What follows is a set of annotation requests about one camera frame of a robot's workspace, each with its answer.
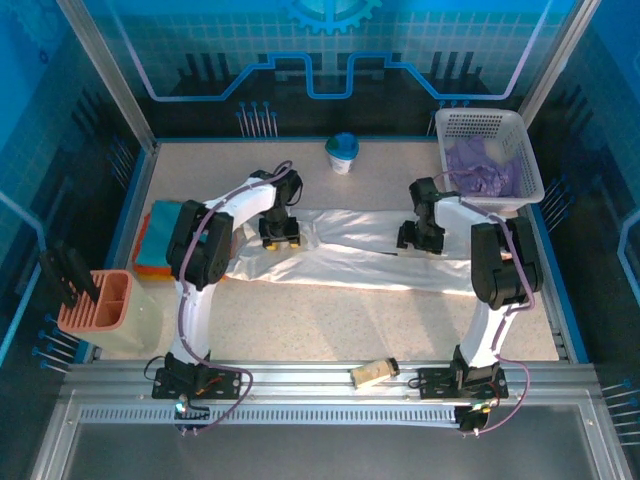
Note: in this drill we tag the white canister with teal lid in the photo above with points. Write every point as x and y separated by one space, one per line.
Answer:
342 152

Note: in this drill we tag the salmon utensil holder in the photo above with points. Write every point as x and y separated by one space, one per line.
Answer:
115 300

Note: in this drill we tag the teal folded t-shirt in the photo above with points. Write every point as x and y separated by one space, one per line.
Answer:
160 230

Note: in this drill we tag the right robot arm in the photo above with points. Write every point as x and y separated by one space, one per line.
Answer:
505 270

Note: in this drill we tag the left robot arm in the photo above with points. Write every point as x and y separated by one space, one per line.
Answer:
197 250

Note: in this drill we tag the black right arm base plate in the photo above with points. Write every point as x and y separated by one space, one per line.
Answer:
435 382

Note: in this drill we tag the white perforated plastic basket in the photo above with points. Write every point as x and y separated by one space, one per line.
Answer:
527 150

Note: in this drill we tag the beige jar with black lid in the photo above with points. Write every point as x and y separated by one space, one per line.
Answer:
372 374

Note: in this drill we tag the purple crumpled t-shirt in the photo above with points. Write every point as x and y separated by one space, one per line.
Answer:
475 165

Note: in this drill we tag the white t-shirt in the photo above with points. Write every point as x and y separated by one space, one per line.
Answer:
360 260

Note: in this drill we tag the aluminium enclosure frame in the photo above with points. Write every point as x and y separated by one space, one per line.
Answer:
300 372

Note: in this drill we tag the orange folded t-shirt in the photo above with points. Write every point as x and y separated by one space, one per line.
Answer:
150 272

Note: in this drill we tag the small white orange object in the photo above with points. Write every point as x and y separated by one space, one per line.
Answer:
505 255

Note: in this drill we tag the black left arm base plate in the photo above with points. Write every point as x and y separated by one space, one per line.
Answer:
225 382

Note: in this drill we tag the black slotted rack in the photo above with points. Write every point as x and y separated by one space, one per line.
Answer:
65 272

